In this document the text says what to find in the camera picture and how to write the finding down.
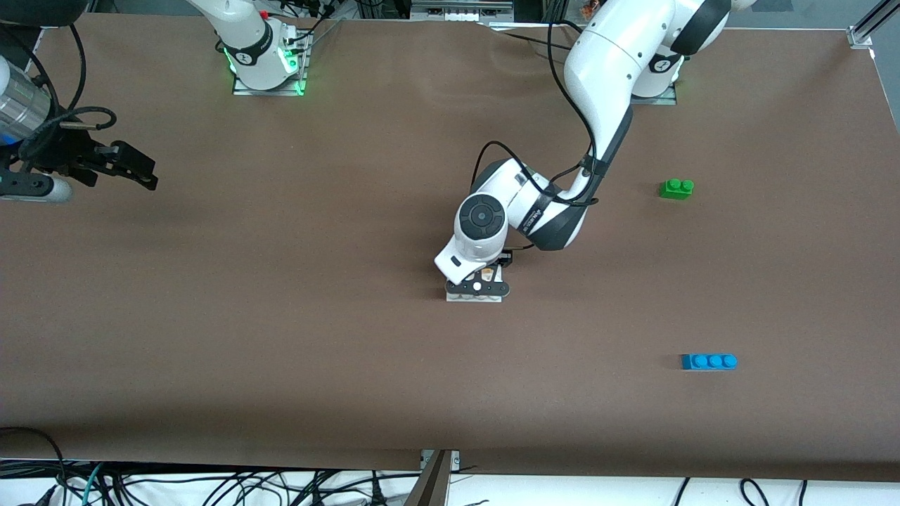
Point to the metal table edge bracket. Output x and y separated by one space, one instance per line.
437 478

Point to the aluminium corner profile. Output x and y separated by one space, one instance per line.
868 28

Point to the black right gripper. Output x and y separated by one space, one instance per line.
69 152

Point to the brown table cover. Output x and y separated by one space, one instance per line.
394 365

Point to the white studded base plate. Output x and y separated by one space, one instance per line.
485 298

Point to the blue three-stud block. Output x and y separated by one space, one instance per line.
709 362

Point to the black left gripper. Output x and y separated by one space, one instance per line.
503 260

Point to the green two-stud block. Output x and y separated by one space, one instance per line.
676 188

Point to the aluminium frame rail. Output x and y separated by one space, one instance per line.
460 10

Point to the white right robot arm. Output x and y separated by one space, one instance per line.
246 42

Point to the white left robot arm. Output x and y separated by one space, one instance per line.
605 77

